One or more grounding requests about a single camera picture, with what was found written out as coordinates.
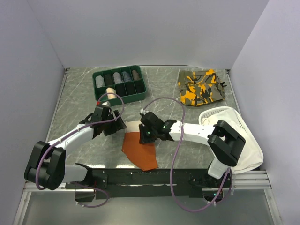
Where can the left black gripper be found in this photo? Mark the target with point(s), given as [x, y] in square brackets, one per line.
[119, 124]

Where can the white laundry basket with cloth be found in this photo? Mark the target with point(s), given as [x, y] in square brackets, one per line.
[252, 155]

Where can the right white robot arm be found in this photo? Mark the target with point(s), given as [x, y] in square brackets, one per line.
[224, 141]

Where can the beige rolled underwear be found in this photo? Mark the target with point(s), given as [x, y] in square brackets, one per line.
[111, 93]

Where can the aluminium rail frame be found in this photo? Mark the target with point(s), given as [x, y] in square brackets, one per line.
[250, 180]

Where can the grey striped rolled sock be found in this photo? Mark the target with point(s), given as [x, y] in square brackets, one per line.
[99, 81]

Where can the green divided organizer tray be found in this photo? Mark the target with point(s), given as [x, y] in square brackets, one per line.
[129, 91]

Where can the blue striped rolled sock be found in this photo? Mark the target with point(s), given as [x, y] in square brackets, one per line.
[126, 76]

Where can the camouflage orange shorts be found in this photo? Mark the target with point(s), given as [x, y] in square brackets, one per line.
[200, 87]

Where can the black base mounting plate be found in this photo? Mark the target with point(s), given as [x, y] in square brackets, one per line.
[117, 183]

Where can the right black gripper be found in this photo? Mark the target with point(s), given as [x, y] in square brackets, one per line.
[144, 139]

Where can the brown rolled sock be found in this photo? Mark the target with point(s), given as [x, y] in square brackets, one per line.
[136, 76]

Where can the white grey rolled sock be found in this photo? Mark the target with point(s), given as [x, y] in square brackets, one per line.
[117, 78]

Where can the dark grey rolled sock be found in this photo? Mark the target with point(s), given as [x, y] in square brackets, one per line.
[108, 79]

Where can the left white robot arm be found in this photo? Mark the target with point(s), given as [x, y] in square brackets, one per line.
[47, 163]

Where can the orange underwear beige waistband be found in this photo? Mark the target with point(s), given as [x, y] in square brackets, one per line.
[141, 155]

